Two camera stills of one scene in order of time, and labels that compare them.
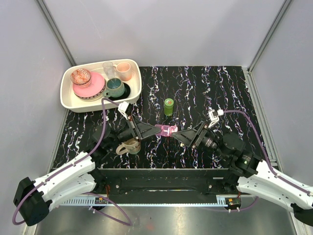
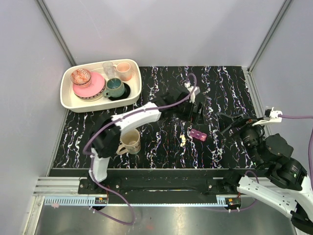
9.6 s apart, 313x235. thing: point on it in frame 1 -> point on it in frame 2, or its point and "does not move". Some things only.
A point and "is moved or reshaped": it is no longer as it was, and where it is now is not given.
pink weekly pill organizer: [166, 129] is moved or reshaped
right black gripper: [186, 136] -> [242, 126]
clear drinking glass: [109, 69] does not move
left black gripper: [141, 130] -> [191, 116]
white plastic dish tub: [82, 86] does not move
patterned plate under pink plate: [92, 98] does not move
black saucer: [126, 93] does not move
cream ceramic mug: [132, 146] does not move
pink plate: [97, 84] does not move
